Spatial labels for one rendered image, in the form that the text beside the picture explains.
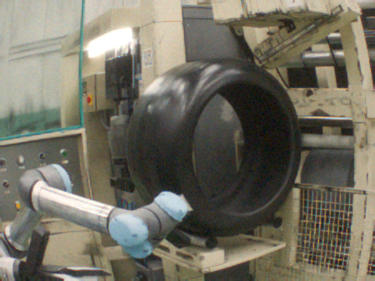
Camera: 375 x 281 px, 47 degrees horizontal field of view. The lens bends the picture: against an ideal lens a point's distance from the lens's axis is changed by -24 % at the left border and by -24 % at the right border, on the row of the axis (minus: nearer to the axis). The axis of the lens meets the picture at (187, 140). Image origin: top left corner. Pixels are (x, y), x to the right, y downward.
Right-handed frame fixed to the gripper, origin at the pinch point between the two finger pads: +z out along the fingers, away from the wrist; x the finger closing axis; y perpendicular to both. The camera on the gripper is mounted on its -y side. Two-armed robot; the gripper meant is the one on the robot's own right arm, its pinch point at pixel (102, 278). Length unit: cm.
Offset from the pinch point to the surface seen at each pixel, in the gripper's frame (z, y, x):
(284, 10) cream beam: 47, -70, -82
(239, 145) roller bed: 24, -27, -144
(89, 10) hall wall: -275, -387, -937
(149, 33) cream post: -5, -70, -109
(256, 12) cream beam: 37, -73, -95
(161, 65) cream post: -1, -56, -109
